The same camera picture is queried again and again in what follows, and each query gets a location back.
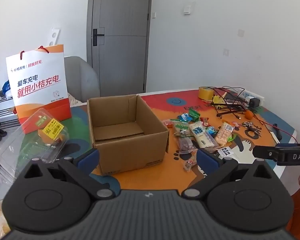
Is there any yellow tape roll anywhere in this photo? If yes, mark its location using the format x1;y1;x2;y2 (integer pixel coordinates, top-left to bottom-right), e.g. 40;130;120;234
199;86;214;100

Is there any orange white paper bag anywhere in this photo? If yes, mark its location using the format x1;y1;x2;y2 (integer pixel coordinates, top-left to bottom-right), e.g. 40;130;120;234
5;44;72;135

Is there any clear plastic clamshell container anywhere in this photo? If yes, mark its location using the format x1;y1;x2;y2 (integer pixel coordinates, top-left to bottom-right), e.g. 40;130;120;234
0;107;70;180

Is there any white long snack packet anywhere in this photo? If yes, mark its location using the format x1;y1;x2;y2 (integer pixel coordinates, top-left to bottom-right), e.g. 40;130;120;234
188;121;219;151

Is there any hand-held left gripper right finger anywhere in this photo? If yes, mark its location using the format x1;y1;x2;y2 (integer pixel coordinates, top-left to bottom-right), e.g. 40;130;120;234
181;149;279;202

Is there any colourful printed table mat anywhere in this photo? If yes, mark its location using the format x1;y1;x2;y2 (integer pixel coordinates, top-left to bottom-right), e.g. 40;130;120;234
15;87;297;205

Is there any black door handle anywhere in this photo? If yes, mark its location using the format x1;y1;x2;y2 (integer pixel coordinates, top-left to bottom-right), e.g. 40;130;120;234
93;29;105;46

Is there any black wire stand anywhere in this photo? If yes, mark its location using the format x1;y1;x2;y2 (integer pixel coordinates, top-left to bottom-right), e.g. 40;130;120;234
210;102;248;118

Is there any orange cracker packet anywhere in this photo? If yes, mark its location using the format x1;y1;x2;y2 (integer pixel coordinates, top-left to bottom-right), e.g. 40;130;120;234
214;121;235;147

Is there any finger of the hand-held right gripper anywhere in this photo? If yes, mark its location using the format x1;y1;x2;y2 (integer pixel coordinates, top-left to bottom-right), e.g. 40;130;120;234
252;145;278;160

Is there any purple brown snack packet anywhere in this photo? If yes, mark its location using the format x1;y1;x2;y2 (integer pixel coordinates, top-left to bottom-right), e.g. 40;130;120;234
176;136;198;154

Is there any cardboard box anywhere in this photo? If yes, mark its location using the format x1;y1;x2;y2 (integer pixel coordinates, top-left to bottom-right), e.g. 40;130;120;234
87;94;170;176

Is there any white power strip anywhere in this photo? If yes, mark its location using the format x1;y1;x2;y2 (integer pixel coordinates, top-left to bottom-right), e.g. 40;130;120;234
241;91;264;103

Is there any small red white packet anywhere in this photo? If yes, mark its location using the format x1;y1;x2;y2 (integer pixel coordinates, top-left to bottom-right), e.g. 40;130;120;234
183;155;198;172

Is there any dotted beige cushion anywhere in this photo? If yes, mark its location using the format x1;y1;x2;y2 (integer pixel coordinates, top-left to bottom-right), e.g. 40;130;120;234
67;92;88;107

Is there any bunch of keys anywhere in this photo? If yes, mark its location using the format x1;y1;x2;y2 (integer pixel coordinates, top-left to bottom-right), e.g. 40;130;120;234
242;121;262;137

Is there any red cable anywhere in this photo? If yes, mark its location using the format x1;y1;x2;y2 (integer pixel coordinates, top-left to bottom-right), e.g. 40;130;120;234
253;115;299;143

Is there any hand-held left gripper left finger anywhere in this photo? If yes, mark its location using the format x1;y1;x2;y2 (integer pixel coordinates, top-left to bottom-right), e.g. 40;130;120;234
15;149;118;202

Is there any black white label packet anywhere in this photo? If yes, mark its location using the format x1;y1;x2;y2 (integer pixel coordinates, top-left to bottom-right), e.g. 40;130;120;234
217;147;235;158

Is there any white bracket with two holes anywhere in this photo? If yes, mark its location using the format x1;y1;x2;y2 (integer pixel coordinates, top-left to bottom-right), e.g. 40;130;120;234
48;27;61;46

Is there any grey chair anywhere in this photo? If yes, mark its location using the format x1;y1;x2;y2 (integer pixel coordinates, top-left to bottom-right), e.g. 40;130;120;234
64;56;100;103

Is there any yellow toy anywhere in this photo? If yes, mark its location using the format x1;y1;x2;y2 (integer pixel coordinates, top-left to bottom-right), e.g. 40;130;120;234
211;95;227;109

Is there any green white snack packet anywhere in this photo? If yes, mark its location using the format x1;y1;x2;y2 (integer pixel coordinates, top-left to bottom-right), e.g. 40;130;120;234
172;121;193;138

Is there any grey door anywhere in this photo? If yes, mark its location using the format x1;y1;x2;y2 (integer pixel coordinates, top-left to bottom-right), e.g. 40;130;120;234
87;0;153;98

